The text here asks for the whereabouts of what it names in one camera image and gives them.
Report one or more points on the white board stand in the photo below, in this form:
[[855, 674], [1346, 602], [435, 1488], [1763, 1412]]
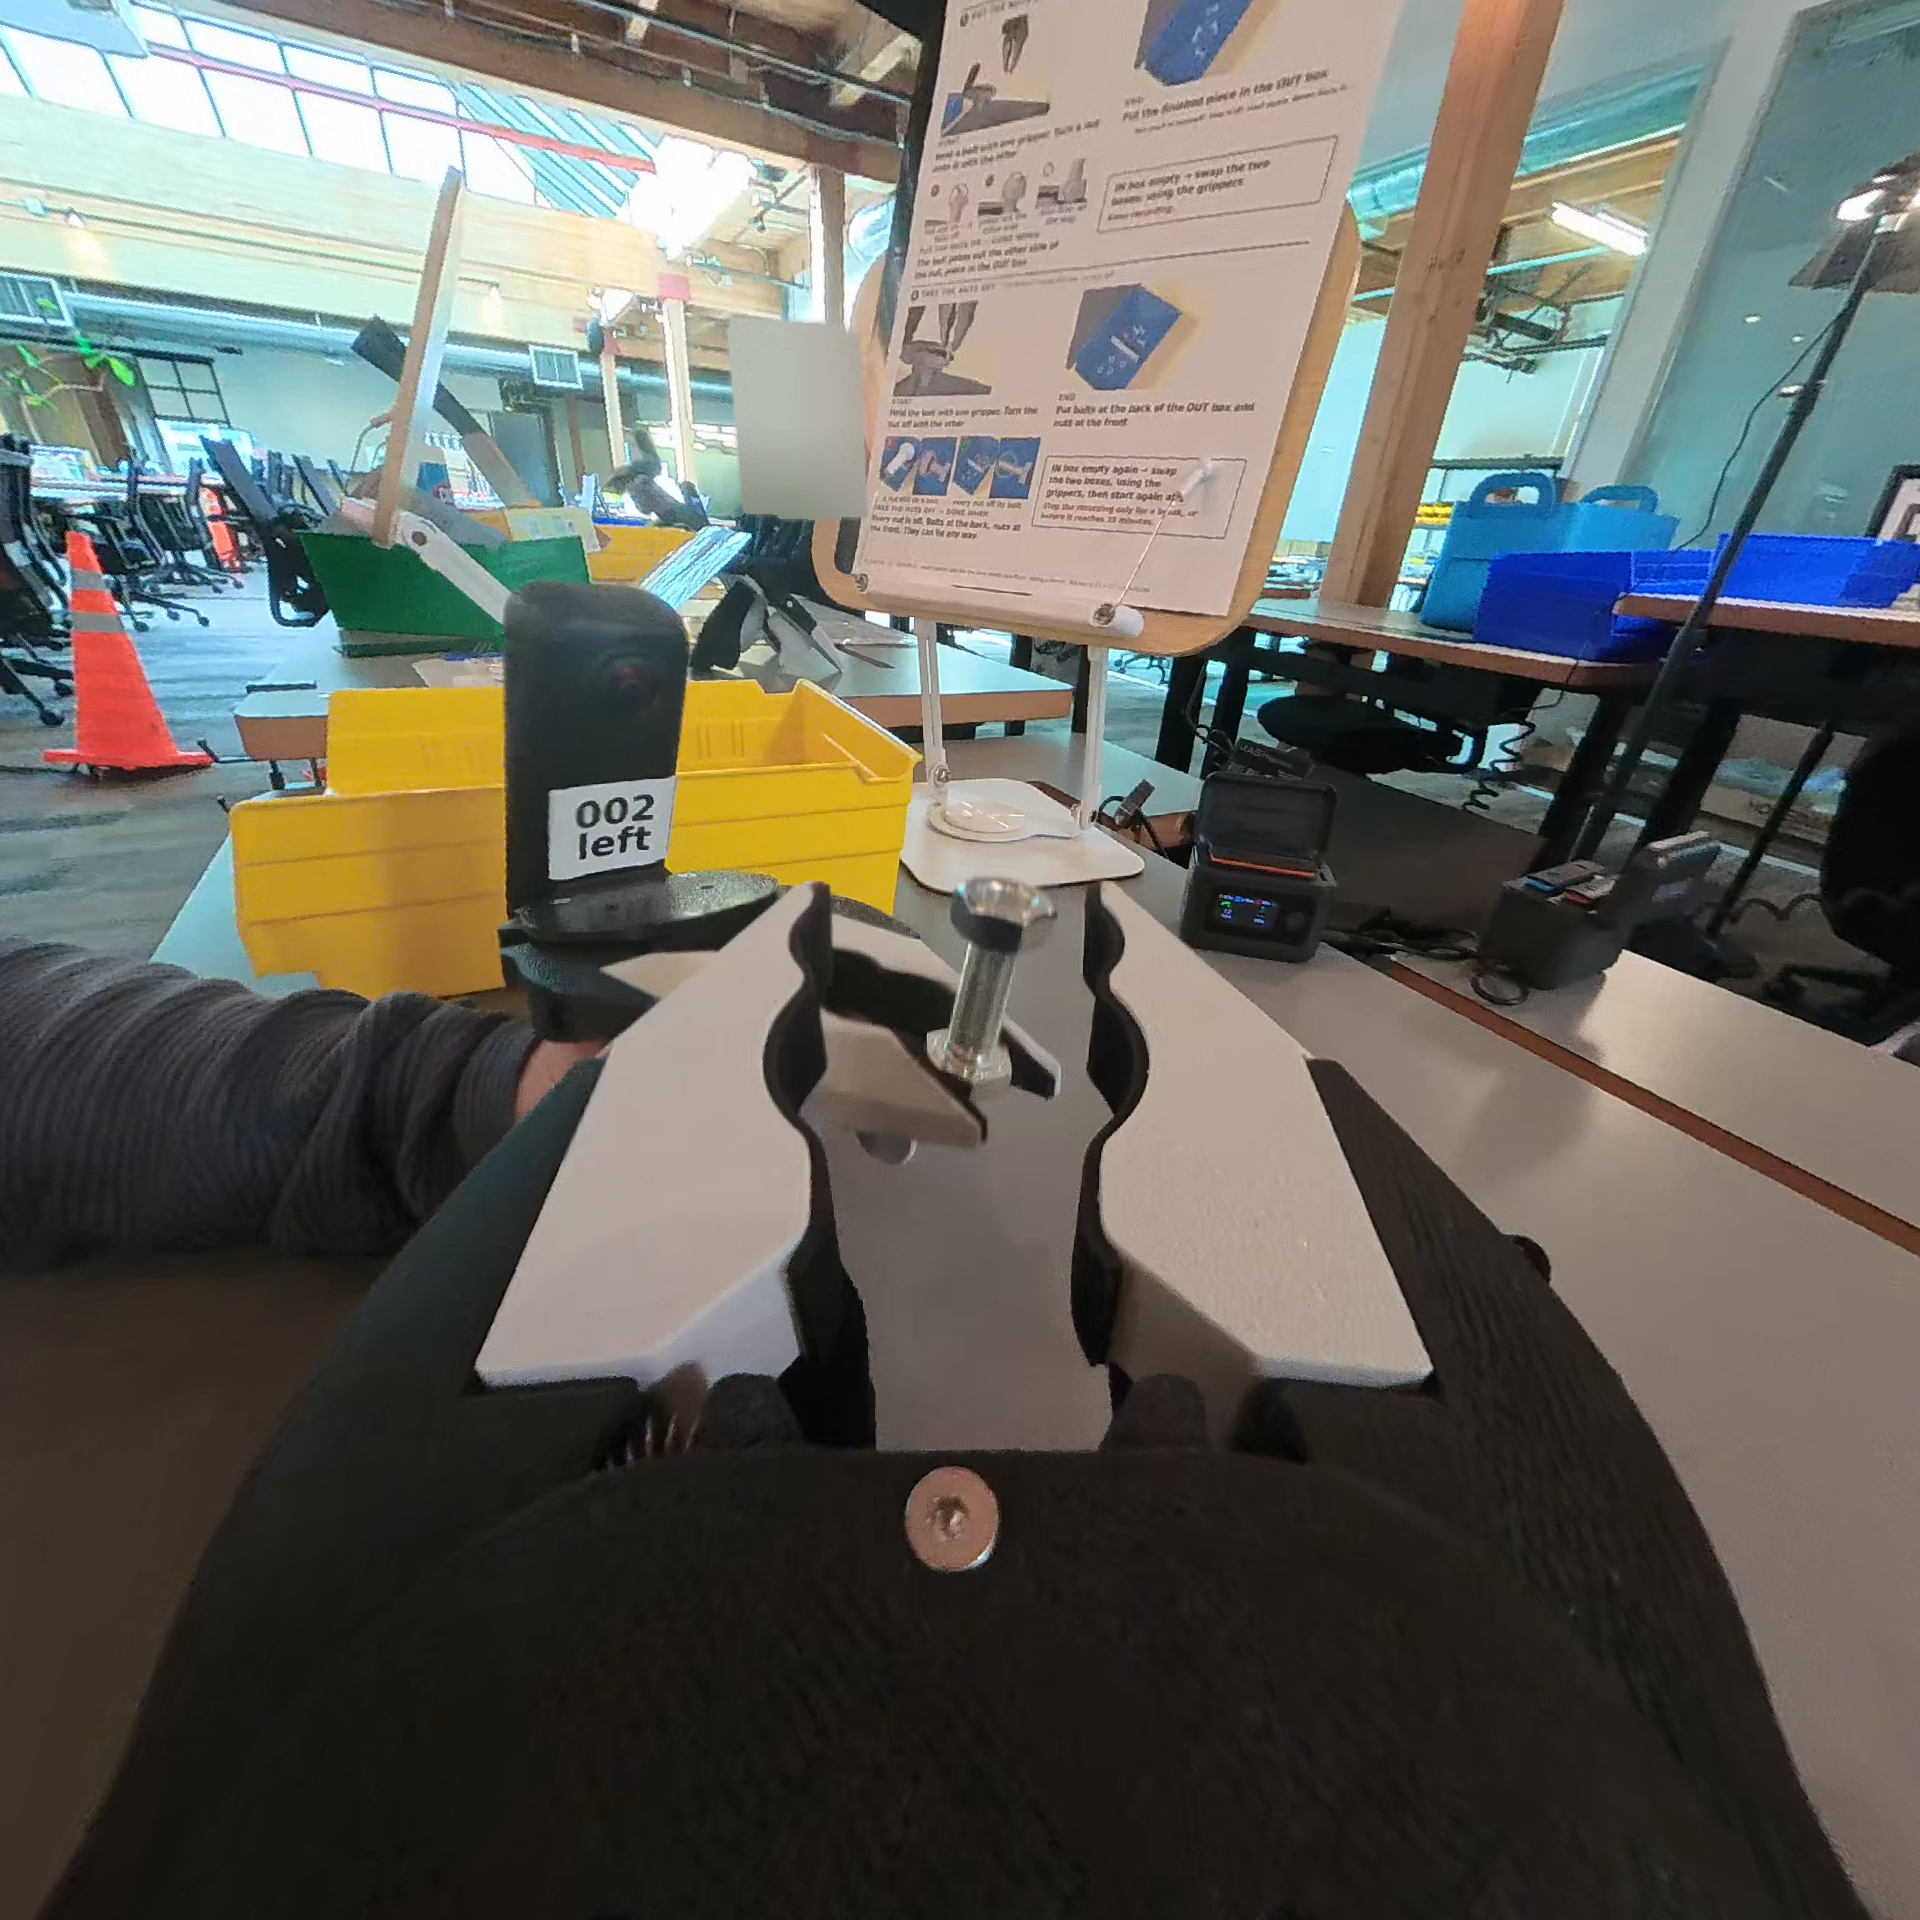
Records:
[[1020, 833]]

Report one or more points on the black tripod stand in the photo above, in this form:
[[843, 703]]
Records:
[[1740, 524]]

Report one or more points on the orange traffic cone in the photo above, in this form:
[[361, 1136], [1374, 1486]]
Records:
[[114, 674]]

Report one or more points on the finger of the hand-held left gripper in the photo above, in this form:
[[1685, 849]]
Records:
[[902, 1088], [1029, 1067]]

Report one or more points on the wooden desk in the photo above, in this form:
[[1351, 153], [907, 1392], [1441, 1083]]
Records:
[[1501, 646]]

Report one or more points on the yellow plastic bin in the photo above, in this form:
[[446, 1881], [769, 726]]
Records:
[[722, 764], [377, 902]]

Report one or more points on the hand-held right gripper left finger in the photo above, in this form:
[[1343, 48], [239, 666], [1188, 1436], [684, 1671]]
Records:
[[645, 1200]]

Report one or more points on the black battery charger dock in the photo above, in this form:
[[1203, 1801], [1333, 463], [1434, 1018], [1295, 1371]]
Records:
[[1575, 914]]

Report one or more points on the rounded wooden board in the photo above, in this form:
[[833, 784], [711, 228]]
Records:
[[1302, 494]]

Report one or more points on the blue plastic bin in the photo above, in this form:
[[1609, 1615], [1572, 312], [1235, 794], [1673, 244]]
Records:
[[1799, 568], [1575, 599]]

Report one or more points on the black office chair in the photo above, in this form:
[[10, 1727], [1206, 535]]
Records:
[[271, 524]]

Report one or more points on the person's left forearm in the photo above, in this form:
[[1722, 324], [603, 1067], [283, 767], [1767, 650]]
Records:
[[225, 1108]]

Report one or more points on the black charger case with screen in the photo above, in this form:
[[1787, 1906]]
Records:
[[1258, 884]]

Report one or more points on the metal nut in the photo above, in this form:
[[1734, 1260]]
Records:
[[972, 1057]]

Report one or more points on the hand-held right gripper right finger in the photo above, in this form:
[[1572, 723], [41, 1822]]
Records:
[[1260, 1200]]

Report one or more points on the printed instruction sheet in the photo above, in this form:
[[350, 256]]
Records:
[[1109, 300]]

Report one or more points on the green plastic bin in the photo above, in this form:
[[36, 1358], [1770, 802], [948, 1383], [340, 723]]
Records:
[[405, 592]]

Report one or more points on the wooden post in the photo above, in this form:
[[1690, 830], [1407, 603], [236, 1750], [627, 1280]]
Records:
[[1447, 300]]

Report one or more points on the wooden board on white arm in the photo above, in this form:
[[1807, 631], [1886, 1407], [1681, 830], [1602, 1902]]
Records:
[[428, 360]]

